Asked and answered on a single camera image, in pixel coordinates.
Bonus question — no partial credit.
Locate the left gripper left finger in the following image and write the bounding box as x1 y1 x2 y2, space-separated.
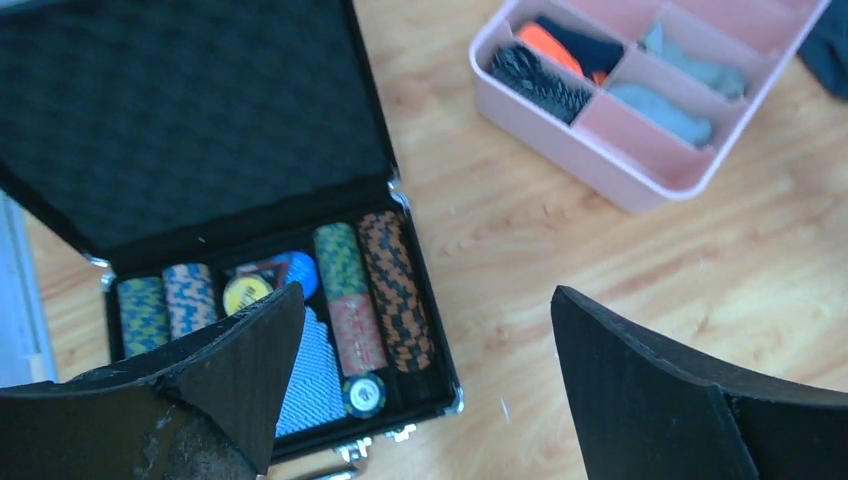
1 284 305 479

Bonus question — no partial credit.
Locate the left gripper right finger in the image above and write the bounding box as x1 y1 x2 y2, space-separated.
551 286 847 479

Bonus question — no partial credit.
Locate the grey underwear white waistband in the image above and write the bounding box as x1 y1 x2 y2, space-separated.
639 23 748 100

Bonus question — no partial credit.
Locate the rolled grey underwear in tray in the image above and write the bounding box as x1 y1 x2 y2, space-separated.
607 82 713 148

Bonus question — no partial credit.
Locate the rolled navy underwear in tray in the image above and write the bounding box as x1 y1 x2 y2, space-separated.
535 15 624 84

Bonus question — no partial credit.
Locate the rolled dark patterned underwear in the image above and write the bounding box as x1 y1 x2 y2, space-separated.
490 44 591 124

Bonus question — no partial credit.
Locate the rolled orange underwear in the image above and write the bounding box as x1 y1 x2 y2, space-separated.
517 22 607 85

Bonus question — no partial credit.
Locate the blue playing card deck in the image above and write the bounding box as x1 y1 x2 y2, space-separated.
275 307 347 438

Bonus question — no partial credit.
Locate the green blue poker chip row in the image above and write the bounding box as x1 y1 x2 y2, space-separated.
117 276 170 358

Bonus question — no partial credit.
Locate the yellow dealer button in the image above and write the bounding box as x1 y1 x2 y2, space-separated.
222 274 273 315

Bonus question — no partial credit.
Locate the blue orange poker chip row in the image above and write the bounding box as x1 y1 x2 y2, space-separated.
162 263 218 340

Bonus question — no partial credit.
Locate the white blue single chip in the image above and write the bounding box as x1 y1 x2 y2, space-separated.
342 372 387 419

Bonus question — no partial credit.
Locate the green red poker chip row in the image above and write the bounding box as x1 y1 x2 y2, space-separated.
313 222 387 377

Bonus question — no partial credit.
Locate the black orange poker chip row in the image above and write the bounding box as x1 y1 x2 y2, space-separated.
357 211 435 373

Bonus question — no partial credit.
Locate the black poker chip case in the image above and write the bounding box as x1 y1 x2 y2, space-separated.
1 1 463 478

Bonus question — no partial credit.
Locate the pink compartment organizer tray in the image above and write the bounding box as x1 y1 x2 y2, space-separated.
468 1 827 213

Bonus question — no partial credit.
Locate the navy sock cream toe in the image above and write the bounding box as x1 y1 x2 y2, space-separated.
798 0 847 101

